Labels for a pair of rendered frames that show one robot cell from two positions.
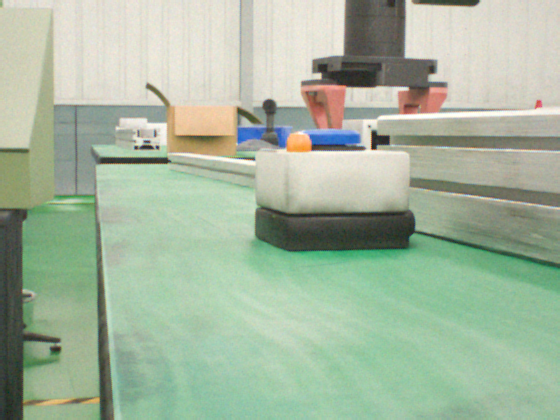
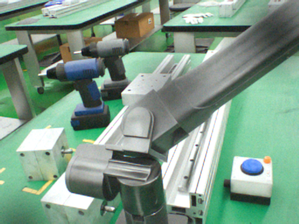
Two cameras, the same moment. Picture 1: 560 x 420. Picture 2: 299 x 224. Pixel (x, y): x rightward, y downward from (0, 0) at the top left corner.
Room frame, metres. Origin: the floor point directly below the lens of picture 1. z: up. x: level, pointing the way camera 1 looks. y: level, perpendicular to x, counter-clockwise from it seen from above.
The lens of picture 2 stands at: (1.15, 0.09, 1.26)
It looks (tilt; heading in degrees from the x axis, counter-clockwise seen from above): 28 degrees down; 216
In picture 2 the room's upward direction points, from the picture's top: 7 degrees counter-clockwise
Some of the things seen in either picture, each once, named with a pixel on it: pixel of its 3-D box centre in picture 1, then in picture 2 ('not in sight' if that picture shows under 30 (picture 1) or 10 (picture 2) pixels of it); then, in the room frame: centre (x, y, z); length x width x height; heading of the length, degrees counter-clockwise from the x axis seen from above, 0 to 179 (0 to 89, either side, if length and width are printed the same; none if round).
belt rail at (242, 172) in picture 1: (236, 170); not in sight; (1.44, 0.04, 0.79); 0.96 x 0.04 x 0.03; 15
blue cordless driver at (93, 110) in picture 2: not in sight; (76, 95); (0.58, -0.61, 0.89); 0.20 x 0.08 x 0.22; 127
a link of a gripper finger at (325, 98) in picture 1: (347, 115); not in sight; (0.92, -0.08, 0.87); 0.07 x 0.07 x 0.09; 18
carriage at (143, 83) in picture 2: not in sight; (148, 93); (0.45, -0.43, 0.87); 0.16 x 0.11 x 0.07; 15
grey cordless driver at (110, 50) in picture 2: not in sight; (105, 70); (0.37, -0.67, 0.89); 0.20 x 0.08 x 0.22; 127
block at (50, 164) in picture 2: not in sight; (50, 153); (0.78, -0.52, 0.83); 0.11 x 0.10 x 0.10; 120
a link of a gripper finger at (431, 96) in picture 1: (397, 116); not in sight; (0.93, -0.13, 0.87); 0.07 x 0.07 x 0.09; 18
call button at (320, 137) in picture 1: (329, 144); (251, 167); (0.64, -0.04, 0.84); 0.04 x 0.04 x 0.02
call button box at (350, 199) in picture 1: (341, 194); (247, 178); (0.64, -0.05, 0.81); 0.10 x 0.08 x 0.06; 105
